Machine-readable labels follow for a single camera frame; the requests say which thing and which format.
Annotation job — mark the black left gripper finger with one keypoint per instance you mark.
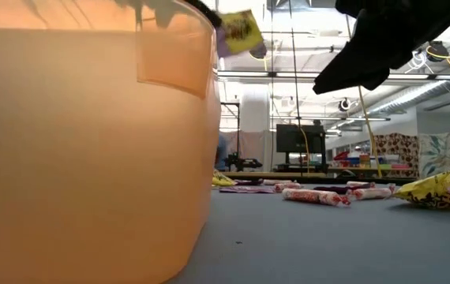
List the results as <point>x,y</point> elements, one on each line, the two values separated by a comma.
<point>208,12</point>

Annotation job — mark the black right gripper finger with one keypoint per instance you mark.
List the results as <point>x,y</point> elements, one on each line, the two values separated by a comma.
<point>355,67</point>

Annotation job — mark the yellow Sour Patch candy packet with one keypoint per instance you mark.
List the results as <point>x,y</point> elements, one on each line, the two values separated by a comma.
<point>244,31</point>
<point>438,191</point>
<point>222,180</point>

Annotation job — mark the pink white candy roll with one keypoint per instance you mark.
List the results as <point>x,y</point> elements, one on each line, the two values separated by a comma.
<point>371,193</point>
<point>276,181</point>
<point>360,184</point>
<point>286,186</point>
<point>313,196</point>

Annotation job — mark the black background robot arm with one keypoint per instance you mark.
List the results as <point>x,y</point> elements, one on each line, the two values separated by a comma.
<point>242,161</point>

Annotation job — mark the clear plastic bin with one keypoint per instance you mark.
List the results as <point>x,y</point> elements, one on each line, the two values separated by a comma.
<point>169,59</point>

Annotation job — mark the black flat screen monitor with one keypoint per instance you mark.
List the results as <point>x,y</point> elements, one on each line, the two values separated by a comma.
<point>312,138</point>

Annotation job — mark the red storage basket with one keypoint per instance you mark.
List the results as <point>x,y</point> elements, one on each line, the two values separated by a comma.
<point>341,155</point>

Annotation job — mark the orange storage box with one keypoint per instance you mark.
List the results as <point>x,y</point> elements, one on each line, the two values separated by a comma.
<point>364,159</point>

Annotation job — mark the blue storage box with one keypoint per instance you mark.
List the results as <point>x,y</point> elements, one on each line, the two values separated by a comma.
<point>353,161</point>

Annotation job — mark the brown floral cloth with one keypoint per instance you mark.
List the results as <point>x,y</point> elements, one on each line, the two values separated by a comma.
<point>396,152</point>

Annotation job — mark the white column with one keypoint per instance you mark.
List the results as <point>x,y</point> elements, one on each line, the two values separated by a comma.
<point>254,106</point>

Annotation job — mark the leaf pattern cloth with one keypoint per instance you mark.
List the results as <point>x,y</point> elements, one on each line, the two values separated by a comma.
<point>442,154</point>

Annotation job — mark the white curtain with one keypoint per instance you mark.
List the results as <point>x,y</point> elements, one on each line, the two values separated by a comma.
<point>248,144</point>

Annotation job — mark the person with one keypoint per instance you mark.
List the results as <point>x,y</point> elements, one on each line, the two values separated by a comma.
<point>222,152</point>

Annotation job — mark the orange plastic bin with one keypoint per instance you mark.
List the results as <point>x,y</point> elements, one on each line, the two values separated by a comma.
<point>71,177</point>

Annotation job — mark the silver ceiling duct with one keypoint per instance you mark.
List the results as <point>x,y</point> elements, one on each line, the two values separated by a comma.
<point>410,94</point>

